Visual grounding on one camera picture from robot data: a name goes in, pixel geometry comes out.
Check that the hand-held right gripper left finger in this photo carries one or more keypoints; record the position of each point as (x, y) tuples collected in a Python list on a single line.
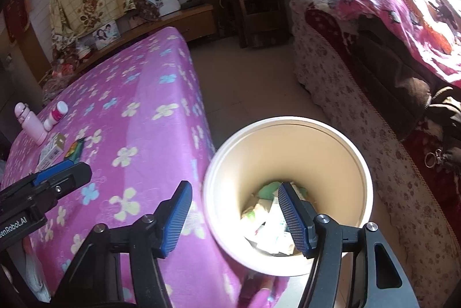
[(176, 221)]

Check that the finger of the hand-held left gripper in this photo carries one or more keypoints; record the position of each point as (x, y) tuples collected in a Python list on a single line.
[(68, 176)]

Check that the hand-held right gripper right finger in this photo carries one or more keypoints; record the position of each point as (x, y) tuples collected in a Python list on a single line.
[(293, 218)]

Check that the colourful snack packet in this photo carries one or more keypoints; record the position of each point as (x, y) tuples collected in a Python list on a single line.
[(75, 149)]

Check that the white trash bin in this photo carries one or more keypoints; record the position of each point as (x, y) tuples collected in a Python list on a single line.
[(288, 149)]

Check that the small yellow and white carton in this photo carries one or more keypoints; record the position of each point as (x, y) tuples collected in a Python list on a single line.
[(50, 151)]

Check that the green wrapper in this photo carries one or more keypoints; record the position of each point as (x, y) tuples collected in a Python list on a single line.
[(268, 190)]

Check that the small white bottle pink label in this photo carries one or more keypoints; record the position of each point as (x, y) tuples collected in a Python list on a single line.
[(56, 115)]

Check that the pile of plastic bags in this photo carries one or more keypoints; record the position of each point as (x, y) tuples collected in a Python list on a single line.
[(59, 77)]

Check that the pink floral tablecloth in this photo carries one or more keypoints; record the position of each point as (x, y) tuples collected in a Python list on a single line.
[(144, 106)]

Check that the floral sofa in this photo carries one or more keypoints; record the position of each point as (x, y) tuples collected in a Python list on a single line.
[(360, 113)]

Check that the black cushion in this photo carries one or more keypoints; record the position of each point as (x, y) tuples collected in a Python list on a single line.
[(389, 77)]

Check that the wooden cabinet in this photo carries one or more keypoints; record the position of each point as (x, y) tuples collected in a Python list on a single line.
[(187, 20)]

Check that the pink printed blanket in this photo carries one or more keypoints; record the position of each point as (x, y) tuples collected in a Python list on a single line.
[(403, 13)]

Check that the photo frame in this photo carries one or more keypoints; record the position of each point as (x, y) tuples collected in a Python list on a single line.
[(107, 34)]

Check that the dark red wall hanging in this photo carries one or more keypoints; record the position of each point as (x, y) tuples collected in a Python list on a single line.
[(16, 16)]

